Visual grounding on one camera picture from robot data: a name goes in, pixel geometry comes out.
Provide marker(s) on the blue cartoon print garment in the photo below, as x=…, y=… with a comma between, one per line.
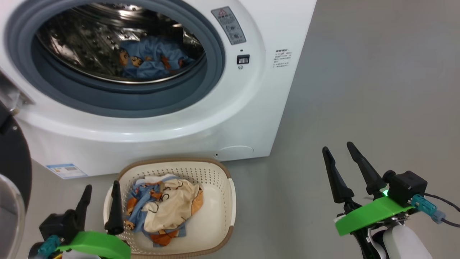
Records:
x=154, y=57

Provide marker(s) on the cream and blue cartoon garment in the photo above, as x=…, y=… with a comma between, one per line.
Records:
x=172, y=208

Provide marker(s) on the cream perforated laundry basket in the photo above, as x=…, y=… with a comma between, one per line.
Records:
x=215, y=216

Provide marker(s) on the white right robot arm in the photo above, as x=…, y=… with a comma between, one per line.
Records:
x=402, y=244

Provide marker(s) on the grey warning sticker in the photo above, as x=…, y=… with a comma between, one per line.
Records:
x=229, y=25

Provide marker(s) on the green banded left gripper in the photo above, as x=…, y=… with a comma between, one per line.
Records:
x=100, y=246

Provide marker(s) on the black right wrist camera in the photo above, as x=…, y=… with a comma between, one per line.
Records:
x=408, y=187

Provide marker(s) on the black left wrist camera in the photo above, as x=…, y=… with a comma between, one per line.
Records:
x=57, y=225

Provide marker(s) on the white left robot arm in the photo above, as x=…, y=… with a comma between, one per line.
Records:
x=81, y=255

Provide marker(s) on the black glass washing machine door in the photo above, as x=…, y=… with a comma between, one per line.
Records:
x=14, y=162

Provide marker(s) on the white front-load washing machine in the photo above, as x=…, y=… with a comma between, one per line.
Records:
x=179, y=140

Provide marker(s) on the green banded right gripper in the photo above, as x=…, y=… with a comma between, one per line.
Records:
x=370, y=214

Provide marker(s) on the blue energy label sticker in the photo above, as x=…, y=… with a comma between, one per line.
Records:
x=66, y=171

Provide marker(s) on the steel washer drum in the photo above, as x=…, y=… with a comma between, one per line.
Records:
x=82, y=39

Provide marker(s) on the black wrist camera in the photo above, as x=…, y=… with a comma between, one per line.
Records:
x=408, y=187
x=57, y=225

